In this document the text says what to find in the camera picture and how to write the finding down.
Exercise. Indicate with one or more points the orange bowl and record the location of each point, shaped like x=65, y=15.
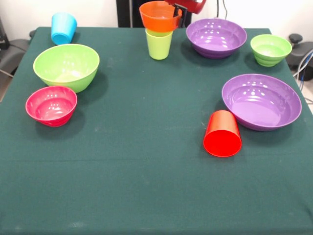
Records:
x=157, y=23

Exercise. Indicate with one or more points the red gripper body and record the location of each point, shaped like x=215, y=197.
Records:
x=193, y=5

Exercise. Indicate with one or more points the black chair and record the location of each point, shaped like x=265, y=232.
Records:
x=12, y=55
x=302, y=52

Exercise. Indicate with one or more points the pink bowl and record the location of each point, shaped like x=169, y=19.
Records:
x=51, y=110

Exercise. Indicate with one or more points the small green bowl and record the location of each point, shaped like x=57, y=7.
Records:
x=270, y=52

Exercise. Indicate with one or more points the yellow-green cup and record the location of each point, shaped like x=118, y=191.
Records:
x=159, y=46

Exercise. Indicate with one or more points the large green bowl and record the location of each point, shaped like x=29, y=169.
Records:
x=66, y=71

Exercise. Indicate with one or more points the purple bowl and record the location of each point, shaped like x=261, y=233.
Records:
x=261, y=105
x=215, y=36

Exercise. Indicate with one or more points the red cup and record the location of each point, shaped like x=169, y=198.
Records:
x=222, y=144

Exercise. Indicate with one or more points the dark green tablecloth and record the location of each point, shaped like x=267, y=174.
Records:
x=146, y=183

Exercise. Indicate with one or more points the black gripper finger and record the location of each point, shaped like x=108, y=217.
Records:
x=176, y=11
x=183, y=17

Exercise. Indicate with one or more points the blue cup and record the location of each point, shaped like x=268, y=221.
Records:
x=62, y=29

